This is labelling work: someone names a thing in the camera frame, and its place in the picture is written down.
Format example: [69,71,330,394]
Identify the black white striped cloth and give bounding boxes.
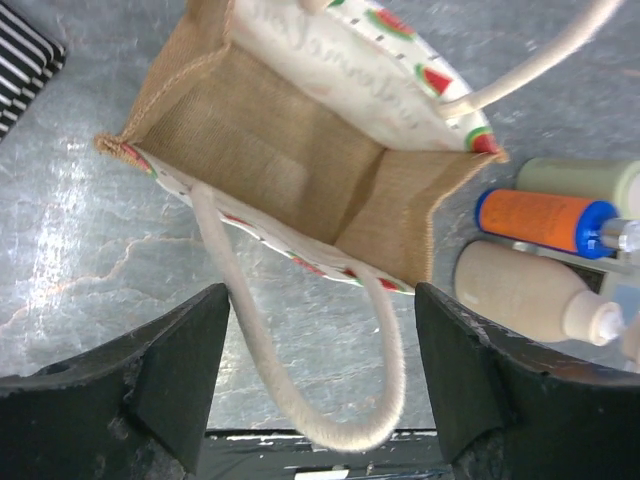
[1,1,67,140]

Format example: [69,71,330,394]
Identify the pink beige bottle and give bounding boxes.
[454,241,624,346]

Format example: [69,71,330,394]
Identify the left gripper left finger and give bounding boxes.
[1,284,230,479]

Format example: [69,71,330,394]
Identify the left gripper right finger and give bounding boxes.
[414,283,639,479]

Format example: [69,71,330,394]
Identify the watermelon print canvas bag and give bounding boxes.
[95,1,619,452]

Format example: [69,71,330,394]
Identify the blue orange spray bottle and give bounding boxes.
[475,189,639,259]

